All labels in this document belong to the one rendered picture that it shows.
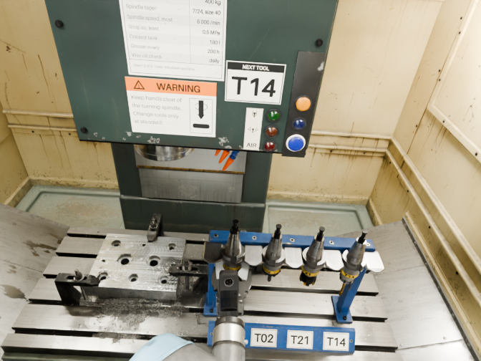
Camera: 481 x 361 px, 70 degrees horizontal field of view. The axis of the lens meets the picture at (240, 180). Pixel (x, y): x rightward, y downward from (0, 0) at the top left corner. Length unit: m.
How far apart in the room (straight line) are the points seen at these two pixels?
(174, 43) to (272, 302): 0.92
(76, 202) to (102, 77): 1.60
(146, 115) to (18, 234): 1.29
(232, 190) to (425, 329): 0.91
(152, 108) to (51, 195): 1.71
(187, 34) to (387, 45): 1.29
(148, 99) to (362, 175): 1.61
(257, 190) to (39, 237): 1.03
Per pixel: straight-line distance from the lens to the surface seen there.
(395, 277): 1.61
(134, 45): 0.61
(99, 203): 2.16
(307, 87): 0.62
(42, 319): 1.31
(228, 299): 0.86
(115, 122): 0.68
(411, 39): 1.80
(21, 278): 1.73
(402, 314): 1.52
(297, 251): 0.98
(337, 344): 1.19
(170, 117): 0.65
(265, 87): 0.61
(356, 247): 0.96
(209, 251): 0.95
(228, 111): 0.63
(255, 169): 1.51
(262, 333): 1.13
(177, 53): 0.60
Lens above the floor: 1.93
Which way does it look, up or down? 37 degrees down
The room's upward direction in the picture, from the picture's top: 5 degrees clockwise
